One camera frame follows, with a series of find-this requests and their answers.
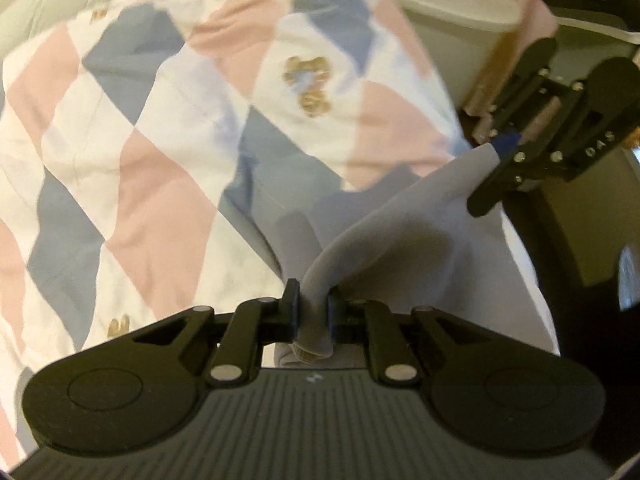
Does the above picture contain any grey-purple shirt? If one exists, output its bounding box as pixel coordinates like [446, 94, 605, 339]
[274, 145, 513, 367]

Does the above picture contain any white storage bin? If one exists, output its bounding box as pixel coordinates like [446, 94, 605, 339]
[396, 0, 522, 108]

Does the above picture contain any checkered teddy bear quilt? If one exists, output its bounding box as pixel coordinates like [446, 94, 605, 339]
[1, 0, 559, 467]

